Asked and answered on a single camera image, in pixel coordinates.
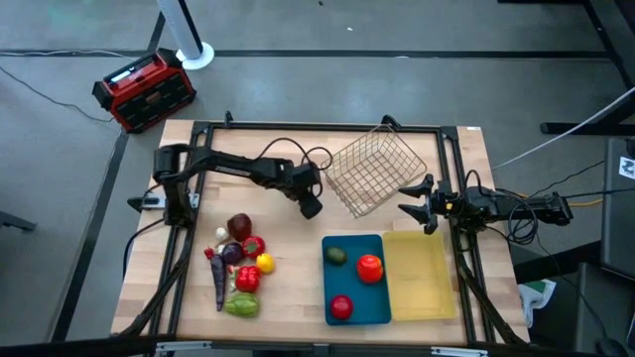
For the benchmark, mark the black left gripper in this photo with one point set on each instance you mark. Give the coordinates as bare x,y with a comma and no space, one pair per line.
302,178

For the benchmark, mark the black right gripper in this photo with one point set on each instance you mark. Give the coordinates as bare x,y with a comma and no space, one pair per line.
441,203

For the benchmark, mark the yellow plastic tray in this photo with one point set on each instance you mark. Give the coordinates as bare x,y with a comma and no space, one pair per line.
419,277

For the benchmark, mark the green toy avocado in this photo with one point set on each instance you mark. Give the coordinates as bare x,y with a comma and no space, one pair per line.
336,256

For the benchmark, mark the yellow lemon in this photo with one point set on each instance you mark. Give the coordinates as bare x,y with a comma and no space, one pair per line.
265,263

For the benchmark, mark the white toy garlic bulb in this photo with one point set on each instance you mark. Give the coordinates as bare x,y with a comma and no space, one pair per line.
221,233

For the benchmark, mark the dark purple round vegetable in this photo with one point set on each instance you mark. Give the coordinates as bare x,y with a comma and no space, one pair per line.
232,253

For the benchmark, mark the red toy bell pepper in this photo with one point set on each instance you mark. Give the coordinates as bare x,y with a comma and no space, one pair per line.
248,279

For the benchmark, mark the red apple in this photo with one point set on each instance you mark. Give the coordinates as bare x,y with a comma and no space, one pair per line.
342,307

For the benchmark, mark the purple eggplant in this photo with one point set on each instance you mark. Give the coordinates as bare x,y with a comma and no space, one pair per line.
218,282

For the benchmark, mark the light green ribbed vegetable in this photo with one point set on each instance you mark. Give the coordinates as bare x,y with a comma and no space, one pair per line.
242,304

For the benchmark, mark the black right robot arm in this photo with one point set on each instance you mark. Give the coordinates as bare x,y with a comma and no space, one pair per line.
516,205

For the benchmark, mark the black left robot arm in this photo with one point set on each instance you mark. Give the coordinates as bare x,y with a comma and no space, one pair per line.
233,166

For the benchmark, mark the teal plastic tray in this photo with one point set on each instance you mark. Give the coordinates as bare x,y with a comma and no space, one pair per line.
357,292

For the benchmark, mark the small red toy vegetable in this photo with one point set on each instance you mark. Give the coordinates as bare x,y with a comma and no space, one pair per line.
209,253

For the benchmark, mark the small green white vegetable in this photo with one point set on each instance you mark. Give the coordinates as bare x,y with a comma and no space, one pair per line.
232,286

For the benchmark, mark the white green bag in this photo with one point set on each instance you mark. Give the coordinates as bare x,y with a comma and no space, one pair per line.
537,297

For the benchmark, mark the red black power station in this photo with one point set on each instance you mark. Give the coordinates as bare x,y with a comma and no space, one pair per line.
144,91

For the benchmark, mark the white tower fan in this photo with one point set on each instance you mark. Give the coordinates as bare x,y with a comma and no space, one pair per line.
186,30

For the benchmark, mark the black cabinet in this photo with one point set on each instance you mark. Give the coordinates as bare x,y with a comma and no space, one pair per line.
617,208

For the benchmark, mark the black stand foot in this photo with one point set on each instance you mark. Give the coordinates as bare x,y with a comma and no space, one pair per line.
17,221

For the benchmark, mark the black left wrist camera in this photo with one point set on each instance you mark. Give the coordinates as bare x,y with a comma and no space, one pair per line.
311,205

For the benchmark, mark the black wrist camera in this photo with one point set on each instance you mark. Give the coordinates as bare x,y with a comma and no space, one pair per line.
430,227
311,205

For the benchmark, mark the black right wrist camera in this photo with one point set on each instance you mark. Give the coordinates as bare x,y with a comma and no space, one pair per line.
430,227

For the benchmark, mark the black aluminium table frame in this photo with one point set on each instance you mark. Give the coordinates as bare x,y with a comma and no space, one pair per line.
317,126

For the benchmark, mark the black desk frame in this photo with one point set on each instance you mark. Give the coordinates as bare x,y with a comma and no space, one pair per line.
585,128

